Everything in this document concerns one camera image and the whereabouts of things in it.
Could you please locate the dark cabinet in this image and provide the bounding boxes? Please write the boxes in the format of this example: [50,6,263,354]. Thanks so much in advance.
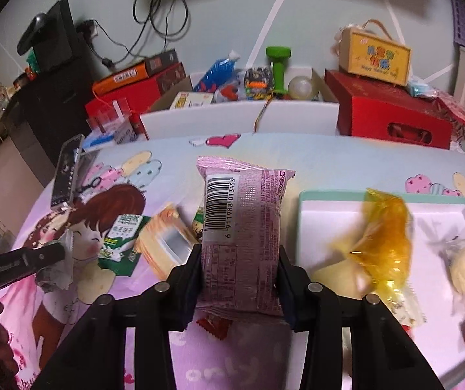
[3,55,95,189]

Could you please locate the clear plastic box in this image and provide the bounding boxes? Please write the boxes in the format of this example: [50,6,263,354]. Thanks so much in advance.
[87,99,132,133]

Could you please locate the red flat box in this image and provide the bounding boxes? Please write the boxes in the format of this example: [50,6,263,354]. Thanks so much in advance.
[85,63,187,120]

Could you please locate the yellow carton with handle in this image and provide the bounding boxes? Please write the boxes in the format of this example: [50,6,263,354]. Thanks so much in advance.
[332,19,413,87]

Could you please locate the blue plastic bag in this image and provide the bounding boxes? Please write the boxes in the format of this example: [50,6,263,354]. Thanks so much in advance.
[194,51,241,92]

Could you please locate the red patterned card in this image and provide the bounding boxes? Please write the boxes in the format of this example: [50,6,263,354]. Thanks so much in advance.
[436,91,465,143]

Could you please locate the green dumbbell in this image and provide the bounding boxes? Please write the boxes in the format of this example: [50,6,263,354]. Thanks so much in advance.
[266,46,293,95]

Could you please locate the orange black box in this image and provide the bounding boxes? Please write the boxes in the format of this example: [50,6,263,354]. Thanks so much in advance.
[92,49,178,95]

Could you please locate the small red candy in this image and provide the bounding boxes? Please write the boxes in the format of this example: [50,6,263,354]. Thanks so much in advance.
[197,316,233,340]

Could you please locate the beige orange snack packet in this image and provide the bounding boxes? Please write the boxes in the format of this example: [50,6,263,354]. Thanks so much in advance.
[135,205,198,282]

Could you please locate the black cable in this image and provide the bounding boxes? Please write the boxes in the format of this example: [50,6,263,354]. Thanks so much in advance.
[76,0,190,68]

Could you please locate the multicoloured string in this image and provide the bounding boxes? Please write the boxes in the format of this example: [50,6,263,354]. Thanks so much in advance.
[253,97,274,133]

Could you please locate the clear plastic ball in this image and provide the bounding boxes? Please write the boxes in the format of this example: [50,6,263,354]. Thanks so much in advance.
[289,76,314,100]

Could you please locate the red gift box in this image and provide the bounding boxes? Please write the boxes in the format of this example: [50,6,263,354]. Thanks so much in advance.
[324,69,453,150]

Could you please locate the smartphone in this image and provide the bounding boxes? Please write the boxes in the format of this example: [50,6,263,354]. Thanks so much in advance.
[50,134,85,212]

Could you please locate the dark colourful toy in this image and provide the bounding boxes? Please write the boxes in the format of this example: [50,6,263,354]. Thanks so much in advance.
[244,66,276,101]

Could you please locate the black lanyard clip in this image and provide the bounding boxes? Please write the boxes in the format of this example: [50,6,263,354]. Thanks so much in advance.
[79,176,104,196]

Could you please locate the yellow candy bag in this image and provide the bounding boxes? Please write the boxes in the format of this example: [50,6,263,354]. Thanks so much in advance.
[334,188,414,297]

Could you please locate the white cardboard box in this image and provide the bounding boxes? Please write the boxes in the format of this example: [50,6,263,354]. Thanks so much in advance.
[140,67,341,141]

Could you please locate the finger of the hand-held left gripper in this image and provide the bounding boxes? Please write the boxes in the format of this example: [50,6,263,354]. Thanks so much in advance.
[22,242,68,276]

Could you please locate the red toy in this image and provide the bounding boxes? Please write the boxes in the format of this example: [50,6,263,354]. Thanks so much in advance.
[216,83,241,101]

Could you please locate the light blue packet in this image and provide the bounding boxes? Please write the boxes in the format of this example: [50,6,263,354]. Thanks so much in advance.
[408,79,436,98]

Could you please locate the teal-edged white tray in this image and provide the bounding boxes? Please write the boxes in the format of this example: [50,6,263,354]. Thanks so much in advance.
[298,189,465,390]

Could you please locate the pink snack packet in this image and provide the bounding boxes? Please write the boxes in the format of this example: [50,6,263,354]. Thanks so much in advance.
[197,155,296,318]

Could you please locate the blue white box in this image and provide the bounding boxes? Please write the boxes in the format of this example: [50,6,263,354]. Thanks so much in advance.
[82,120,138,153]

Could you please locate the green-edged cookie packet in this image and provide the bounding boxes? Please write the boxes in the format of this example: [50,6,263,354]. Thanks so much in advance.
[193,206,206,246]

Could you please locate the white green snack packet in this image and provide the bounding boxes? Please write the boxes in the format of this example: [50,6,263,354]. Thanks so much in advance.
[383,288,426,328]

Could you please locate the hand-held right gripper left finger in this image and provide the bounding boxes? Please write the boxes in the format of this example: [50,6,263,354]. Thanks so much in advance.
[31,245,204,390]

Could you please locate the green white biscuit packet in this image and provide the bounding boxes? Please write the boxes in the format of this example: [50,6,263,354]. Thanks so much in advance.
[98,213,152,277]

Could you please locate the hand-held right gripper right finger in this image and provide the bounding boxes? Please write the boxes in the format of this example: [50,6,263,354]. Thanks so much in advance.
[278,245,446,390]

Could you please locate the wall socket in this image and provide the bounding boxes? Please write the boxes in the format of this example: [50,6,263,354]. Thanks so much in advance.
[76,19,97,39]

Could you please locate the pale yellow jelly cup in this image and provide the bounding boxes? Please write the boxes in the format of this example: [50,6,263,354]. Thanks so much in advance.
[312,260,373,299]

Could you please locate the light cabinet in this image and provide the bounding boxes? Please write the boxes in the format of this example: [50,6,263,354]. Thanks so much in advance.
[0,134,46,228]

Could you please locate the small white printed box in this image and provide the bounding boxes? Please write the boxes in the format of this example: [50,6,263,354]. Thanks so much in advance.
[170,91,213,110]

